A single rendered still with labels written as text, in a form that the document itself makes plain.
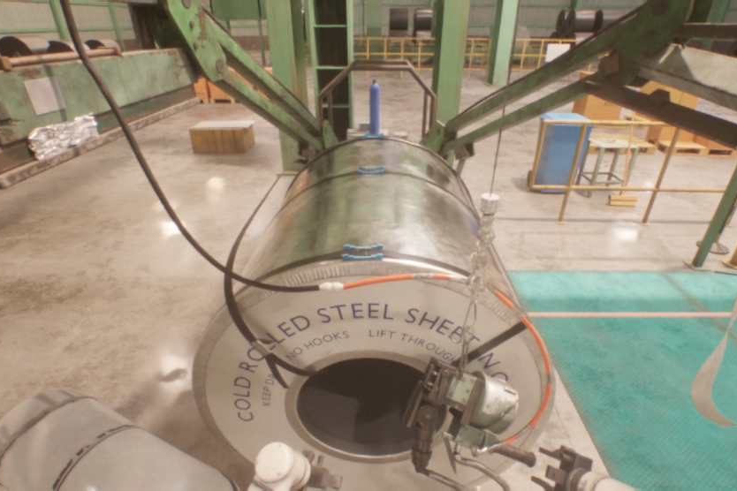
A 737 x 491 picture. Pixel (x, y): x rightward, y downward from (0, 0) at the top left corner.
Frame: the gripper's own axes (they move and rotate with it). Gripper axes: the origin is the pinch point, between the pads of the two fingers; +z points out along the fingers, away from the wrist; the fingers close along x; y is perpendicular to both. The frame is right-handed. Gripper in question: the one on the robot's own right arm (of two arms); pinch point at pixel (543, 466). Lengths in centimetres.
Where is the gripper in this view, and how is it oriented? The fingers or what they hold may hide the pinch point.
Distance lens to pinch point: 127.1
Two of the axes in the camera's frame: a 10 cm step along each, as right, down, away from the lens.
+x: -3.7, 8.8, -2.8
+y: -9.0, -4.2, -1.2
